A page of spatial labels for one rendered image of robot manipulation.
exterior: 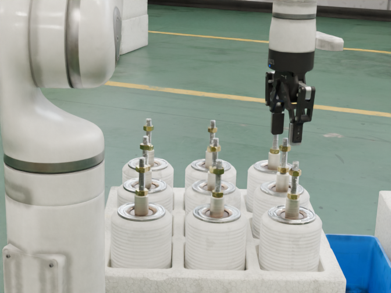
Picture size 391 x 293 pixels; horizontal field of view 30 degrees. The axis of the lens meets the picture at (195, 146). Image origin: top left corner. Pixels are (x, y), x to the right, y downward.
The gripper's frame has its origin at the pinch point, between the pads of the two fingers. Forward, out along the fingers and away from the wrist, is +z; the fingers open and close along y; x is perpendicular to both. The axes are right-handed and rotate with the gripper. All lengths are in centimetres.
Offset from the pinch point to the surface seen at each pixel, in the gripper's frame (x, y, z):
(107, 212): -27.3, -14.7, 17.4
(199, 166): -9.9, -14.5, 10.0
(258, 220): -4.6, 1.0, 15.2
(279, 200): -2.3, 3.9, 10.7
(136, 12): 54, -296, 15
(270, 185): -1.4, -1.8, 10.1
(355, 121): 92, -123, 35
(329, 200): 41, -51, 35
